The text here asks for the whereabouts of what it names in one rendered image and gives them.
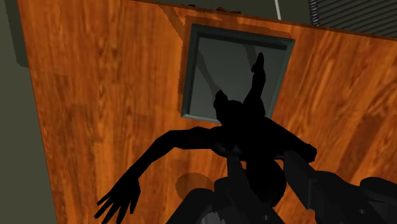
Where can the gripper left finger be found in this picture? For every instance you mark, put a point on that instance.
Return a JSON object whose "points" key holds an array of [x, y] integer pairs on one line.
{"points": [[214, 208]]}

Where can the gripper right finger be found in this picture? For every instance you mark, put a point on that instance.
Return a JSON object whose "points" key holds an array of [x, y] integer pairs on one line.
{"points": [[335, 198]]}

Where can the black human figure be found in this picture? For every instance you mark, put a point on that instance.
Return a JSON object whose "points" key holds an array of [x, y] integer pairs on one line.
{"points": [[245, 133]]}

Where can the dark green square tray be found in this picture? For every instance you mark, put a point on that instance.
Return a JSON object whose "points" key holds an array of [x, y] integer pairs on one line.
{"points": [[223, 65]]}

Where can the wooden table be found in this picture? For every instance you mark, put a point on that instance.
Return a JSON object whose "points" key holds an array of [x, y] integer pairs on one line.
{"points": [[102, 93]]}

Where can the grey window blind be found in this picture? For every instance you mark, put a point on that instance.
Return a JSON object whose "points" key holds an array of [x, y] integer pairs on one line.
{"points": [[356, 14]]}

